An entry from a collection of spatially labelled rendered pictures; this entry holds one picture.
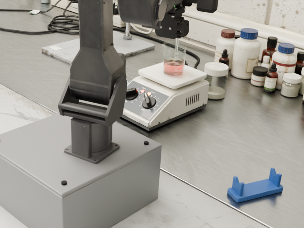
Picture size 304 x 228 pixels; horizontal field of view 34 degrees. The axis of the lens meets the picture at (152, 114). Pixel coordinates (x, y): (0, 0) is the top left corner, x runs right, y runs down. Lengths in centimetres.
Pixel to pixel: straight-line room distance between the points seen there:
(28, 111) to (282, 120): 58
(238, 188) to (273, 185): 8
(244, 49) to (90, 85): 71
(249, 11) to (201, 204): 82
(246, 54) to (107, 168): 73
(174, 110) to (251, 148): 19
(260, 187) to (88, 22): 43
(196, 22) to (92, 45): 93
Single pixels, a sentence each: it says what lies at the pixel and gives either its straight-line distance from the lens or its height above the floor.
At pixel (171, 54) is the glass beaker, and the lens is 112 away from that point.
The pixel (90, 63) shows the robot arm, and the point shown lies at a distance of 74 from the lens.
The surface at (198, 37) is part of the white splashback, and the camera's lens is 164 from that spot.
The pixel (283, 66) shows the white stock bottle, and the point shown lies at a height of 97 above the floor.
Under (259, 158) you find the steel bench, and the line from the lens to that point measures 104.
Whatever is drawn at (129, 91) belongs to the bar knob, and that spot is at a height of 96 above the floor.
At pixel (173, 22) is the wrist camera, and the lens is 101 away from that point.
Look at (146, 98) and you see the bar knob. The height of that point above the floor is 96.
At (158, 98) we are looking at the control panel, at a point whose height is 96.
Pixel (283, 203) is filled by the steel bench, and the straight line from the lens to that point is 92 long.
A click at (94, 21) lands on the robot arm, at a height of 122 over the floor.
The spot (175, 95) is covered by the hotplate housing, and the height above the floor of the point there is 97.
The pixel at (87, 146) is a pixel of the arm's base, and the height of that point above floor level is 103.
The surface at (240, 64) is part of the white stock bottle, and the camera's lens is 140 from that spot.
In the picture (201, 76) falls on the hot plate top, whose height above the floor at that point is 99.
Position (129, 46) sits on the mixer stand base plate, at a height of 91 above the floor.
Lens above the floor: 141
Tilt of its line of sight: 26 degrees down
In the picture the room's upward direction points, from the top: 3 degrees clockwise
